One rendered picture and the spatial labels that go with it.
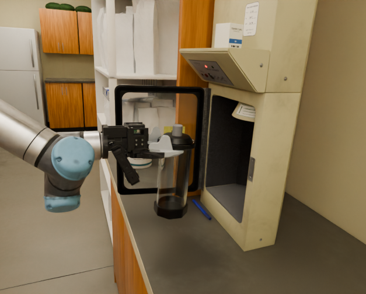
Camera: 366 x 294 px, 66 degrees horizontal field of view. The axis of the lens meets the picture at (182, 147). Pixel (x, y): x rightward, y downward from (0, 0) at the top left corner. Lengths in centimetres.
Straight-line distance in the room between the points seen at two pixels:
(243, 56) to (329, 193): 70
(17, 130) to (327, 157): 101
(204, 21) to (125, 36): 102
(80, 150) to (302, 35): 58
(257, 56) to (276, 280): 57
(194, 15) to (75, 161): 68
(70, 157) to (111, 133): 21
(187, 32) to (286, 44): 39
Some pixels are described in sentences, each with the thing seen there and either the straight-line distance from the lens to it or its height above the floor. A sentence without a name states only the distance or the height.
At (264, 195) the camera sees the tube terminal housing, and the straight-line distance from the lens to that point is 84.
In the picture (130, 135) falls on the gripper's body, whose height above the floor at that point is 129.
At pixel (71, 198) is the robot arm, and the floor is 118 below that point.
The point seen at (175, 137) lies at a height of 128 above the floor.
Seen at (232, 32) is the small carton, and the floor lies 155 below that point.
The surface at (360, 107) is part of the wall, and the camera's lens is 109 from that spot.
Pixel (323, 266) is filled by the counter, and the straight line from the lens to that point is 95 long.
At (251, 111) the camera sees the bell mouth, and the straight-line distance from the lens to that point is 84.
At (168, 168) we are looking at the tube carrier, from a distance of 78.
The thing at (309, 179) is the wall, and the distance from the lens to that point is 126.
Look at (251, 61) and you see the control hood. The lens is 70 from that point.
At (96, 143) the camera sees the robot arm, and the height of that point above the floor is 128.
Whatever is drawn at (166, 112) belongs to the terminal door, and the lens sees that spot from 98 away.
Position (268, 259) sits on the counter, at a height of 94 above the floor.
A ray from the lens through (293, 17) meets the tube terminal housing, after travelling 77.
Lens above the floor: 149
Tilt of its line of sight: 18 degrees down
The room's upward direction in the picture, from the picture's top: 3 degrees clockwise
